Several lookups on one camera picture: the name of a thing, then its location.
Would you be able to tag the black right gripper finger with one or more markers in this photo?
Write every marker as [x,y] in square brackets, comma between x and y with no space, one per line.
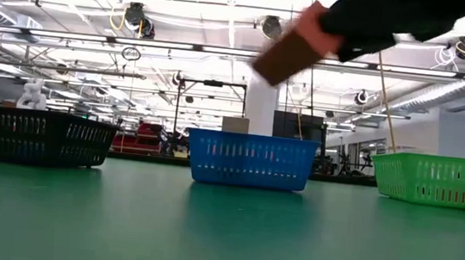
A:
[363,35]

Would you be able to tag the orange foam arch block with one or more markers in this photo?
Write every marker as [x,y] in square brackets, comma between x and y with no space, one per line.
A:
[292,54]

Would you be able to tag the long ceiling light strip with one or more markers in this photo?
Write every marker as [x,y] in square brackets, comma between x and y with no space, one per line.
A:
[159,44]

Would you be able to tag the black cabinet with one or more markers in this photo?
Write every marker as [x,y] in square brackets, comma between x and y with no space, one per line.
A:
[298,126]

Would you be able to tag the black machinery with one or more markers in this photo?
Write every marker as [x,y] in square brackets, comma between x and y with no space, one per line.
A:
[353,157]

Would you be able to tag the white pillar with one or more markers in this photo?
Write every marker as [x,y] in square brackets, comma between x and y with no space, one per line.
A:
[261,107]

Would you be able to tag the white robot figure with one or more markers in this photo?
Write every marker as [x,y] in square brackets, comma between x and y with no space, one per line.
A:
[33,94]

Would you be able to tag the green plastic basket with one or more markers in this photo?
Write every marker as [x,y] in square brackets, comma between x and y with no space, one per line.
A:
[439,182]

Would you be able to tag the blue plastic basket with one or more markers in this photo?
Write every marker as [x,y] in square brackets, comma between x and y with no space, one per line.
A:
[250,162]

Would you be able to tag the red tool cart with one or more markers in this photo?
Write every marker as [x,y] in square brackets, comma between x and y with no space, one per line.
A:
[141,137]

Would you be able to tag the black plastic basket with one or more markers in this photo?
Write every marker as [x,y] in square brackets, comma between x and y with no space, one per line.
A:
[32,143]

